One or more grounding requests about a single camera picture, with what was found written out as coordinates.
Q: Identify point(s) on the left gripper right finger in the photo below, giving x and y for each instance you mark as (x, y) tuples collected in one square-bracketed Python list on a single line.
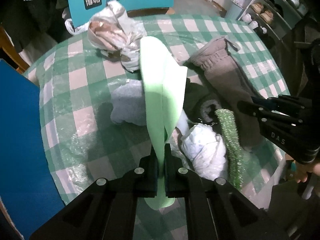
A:
[(176, 184)]

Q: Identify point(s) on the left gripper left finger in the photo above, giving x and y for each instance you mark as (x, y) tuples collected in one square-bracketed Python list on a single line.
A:
[(148, 180)]

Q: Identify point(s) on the white plastic bag bundle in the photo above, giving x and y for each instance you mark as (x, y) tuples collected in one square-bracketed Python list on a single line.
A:
[(206, 151)]

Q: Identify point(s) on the green glitter scrub cloth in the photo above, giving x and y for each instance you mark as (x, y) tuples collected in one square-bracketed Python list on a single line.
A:
[(235, 152)]

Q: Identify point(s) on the taupe long sock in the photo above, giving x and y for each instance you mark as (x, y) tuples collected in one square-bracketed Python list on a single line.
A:
[(231, 84)]

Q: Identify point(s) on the dark grey sock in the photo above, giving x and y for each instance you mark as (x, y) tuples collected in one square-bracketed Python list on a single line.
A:
[(201, 102)]

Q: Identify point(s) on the light blue sock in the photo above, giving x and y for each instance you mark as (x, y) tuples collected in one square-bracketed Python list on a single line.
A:
[(128, 103)]

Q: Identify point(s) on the patterned plastic bag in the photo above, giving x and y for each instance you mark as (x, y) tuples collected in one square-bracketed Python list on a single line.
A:
[(113, 32)]

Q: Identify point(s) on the person right hand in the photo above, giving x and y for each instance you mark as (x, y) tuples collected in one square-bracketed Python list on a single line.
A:
[(299, 172)]

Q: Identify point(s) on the green checkered tablecloth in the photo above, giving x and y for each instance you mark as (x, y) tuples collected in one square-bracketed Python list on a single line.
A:
[(80, 141)]

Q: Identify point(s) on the metal shoe rack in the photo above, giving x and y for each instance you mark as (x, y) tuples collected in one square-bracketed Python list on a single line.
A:
[(271, 20)]

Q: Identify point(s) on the blue cardboard shoebox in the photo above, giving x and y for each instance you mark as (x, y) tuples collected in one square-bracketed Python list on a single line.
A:
[(29, 197)]

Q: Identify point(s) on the light blue waste bin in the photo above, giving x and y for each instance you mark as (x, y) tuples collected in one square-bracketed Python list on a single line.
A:
[(236, 8)]

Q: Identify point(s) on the brown cardboard box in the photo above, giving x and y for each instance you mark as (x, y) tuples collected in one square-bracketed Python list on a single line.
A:
[(150, 12)]

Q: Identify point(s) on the white plastic bag under box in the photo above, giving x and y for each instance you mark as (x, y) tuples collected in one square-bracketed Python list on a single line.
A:
[(75, 30)]

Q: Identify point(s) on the hanging dark jackets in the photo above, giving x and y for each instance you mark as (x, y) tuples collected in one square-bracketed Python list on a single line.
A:
[(24, 20)]

